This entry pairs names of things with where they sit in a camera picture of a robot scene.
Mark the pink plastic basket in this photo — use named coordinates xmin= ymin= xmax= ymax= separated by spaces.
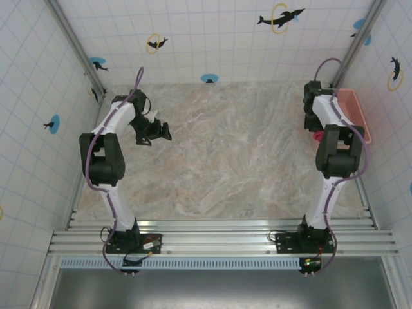
xmin=334 ymin=88 xmax=373 ymax=145

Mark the blue circle shark sticker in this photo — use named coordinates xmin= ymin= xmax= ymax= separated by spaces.
xmin=89 ymin=56 xmax=109 ymax=72

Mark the blue circle fish sticker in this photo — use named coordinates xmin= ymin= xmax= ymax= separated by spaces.
xmin=43 ymin=114 xmax=61 ymax=135

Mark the grey metal panel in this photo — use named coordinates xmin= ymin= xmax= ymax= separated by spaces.
xmin=48 ymin=267 xmax=397 ymax=309

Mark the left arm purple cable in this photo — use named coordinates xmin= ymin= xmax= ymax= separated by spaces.
xmin=82 ymin=66 xmax=145 ymax=276

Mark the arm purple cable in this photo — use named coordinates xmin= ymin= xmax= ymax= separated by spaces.
xmin=314 ymin=57 xmax=371 ymax=277
xmin=82 ymin=66 xmax=145 ymax=276

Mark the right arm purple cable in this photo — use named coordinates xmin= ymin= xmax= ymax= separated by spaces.
xmin=314 ymin=57 xmax=371 ymax=277

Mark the aluminium corner post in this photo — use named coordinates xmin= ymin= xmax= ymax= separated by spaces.
xmin=44 ymin=0 xmax=107 ymax=96
xmin=331 ymin=0 xmax=387 ymax=91

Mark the aluminium side rail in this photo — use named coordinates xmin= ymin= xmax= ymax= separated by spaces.
xmin=66 ymin=160 xmax=88 ymax=231
xmin=353 ymin=175 xmax=379 ymax=231

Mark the large dolphin yellow ring sticker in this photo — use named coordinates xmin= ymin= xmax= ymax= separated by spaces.
xmin=271 ymin=2 xmax=306 ymax=35

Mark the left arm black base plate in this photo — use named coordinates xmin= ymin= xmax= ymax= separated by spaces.
xmin=104 ymin=230 xmax=164 ymax=255

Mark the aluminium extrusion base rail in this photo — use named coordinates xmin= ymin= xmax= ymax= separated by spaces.
xmin=48 ymin=218 xmax=400 ymax=258

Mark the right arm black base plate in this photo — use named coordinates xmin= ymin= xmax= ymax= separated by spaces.
xmin=274 ymin=230 xmax=336 ymax=256

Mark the white slotted cable duct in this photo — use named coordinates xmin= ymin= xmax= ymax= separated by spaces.
xmin=59 ymin=257 xmax=305 ymax=270

